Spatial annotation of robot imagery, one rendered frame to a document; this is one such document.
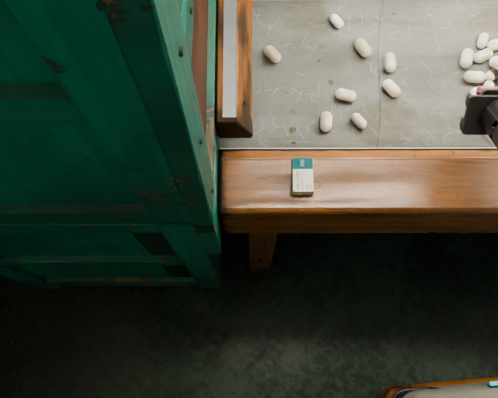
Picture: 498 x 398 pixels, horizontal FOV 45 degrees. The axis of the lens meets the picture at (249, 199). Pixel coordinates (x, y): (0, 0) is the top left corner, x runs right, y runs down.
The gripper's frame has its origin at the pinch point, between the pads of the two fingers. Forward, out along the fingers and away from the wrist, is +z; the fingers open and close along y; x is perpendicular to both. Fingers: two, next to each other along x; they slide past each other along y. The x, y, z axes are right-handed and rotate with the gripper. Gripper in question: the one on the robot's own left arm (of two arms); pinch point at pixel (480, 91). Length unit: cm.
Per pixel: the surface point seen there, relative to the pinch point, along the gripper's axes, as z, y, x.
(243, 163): -4.9, 39.5, 10.9
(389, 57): 10.4, 13.4, -2.1
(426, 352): 22, -11, 88
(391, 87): 6.0, 13.3, 1.8
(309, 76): 9.8, 27.5, 1.3
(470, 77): 7.4, -0.8, 0.6
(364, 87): 8.1, 17.6, 2.7
